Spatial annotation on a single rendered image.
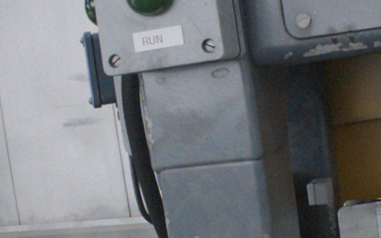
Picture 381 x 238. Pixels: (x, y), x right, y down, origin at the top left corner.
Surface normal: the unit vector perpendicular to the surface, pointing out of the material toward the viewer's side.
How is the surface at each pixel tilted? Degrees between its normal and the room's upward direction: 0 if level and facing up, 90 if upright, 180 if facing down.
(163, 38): 90
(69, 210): 90
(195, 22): 90
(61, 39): 90
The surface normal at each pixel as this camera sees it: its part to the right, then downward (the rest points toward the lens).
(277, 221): 0.93, -0.12
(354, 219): -0.08, 0.07
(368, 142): -0.33, 0.10
